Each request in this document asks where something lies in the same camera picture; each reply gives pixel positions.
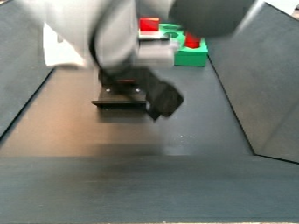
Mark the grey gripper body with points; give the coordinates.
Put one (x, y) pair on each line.
(152, 51)

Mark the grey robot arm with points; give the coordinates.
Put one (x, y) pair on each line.
(101, 30)

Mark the black curved cradle fixture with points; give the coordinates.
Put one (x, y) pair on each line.
(118, 92)

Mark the green shape sorter block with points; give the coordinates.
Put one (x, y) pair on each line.
(189, 57)

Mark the red square block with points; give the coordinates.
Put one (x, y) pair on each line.
(148, 24)

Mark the red hexagonal peg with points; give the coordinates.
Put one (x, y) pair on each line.
(192, 42)

